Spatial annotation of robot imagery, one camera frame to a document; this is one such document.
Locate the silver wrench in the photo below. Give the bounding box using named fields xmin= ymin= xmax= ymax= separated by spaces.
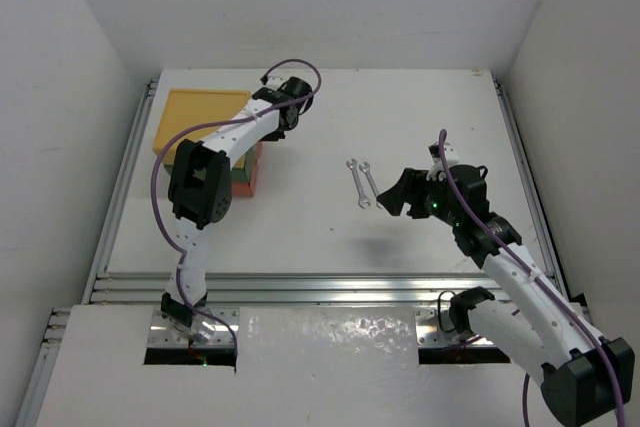
xmin=346 ymin=158 xmax=371 ymax=209
xmin=359 ymin=162 xmax=383 ymax=209

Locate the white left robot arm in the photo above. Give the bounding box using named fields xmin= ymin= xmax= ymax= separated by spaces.
xmin=150 ymin=75 xmax=317 ymax=344

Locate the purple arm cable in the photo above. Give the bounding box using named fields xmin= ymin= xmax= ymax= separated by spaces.
xmin=151 ymin=59 xmax=322 ymax=348
xmin=437 ymin=128 xmax=629 ymax=427

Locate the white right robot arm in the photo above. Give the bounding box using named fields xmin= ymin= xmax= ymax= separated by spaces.
xmin=377 ymin=164 xmax=635 ymax=426

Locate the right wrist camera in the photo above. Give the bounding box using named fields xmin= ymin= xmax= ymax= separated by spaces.
xmin=426 ymin=142 xmax=460 ymax=180

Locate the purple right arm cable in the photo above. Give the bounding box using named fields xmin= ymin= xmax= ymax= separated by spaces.
xmin=437 ymin=128 xmax=629 ymax=427

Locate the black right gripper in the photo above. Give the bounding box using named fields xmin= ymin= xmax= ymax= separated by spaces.
xmin=377 ymin=167 xmax=461 ymax=226

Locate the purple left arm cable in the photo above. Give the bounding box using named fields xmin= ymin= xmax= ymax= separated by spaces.
xmin=151 ymin=59 xmax=322 ymax=348

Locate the right aluminium table rail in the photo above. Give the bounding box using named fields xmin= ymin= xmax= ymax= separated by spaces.
xmin=493 ymin=78 xmax=571 ymax=299

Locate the aluminium front rail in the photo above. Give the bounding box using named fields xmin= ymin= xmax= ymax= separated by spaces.
xmin=84 ymin=272 xmax=510 ymax=306

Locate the aluminium table edge rail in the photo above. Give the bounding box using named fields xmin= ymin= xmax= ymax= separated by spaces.
xmin=81 ymin=77 xmax=159 ymax=304

